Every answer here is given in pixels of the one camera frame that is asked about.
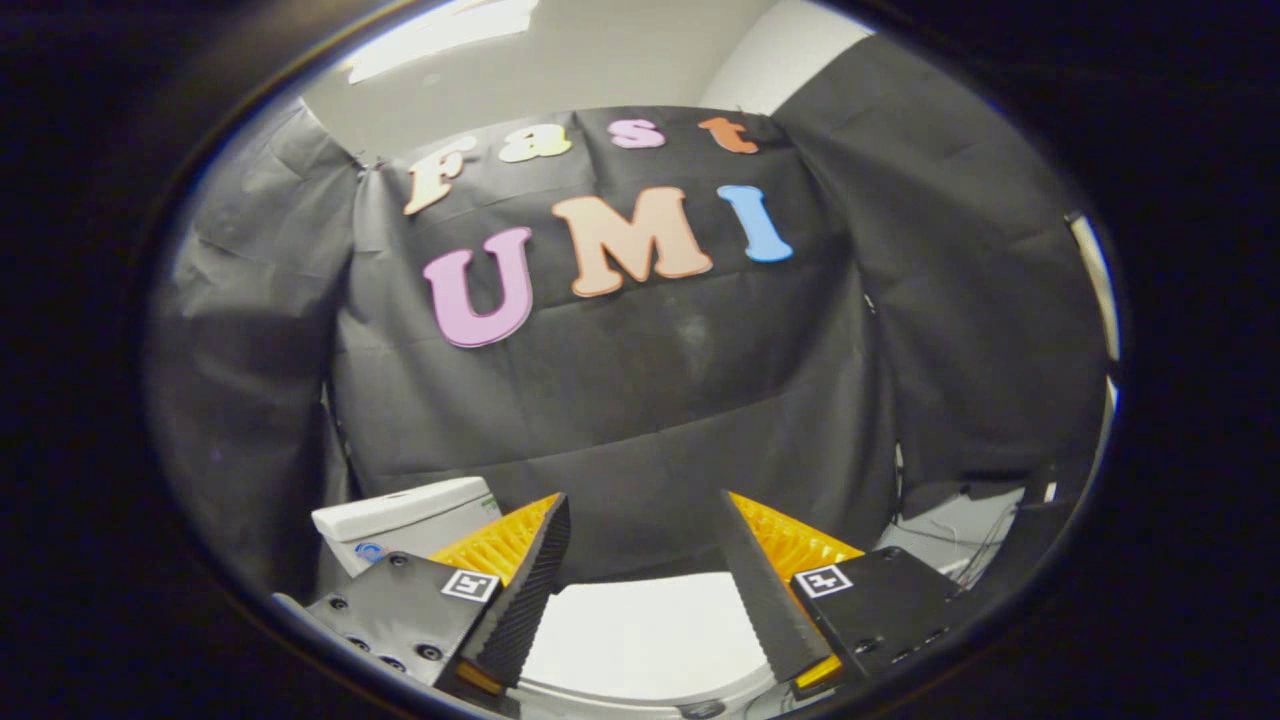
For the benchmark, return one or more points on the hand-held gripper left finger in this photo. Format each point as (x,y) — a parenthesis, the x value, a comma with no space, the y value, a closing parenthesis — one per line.
(525,600)

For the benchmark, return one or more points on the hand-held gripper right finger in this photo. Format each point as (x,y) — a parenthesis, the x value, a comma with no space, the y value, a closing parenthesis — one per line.
(765,610)

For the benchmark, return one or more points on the white ceramic toilet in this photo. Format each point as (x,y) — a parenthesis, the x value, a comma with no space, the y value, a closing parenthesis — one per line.
(400,515)

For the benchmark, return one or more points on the black backdrop cloth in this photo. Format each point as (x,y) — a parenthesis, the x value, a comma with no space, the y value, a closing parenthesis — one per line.
(640,400)

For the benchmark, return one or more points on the ceiling light panel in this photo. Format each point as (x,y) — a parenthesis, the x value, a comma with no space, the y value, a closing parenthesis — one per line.
(440,35)

